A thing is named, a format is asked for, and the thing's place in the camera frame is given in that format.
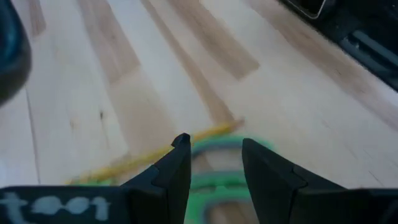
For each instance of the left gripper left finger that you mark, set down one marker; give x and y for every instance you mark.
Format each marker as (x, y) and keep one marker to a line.
(93, 205)

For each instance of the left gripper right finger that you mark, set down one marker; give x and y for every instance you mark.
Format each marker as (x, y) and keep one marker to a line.
(311, 205)

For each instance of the yellow wooden pencil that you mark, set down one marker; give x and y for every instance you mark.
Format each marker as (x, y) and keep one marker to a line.
(211, 130)

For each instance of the black aluminium table frame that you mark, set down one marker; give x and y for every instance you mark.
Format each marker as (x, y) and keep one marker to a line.
(357, 31)

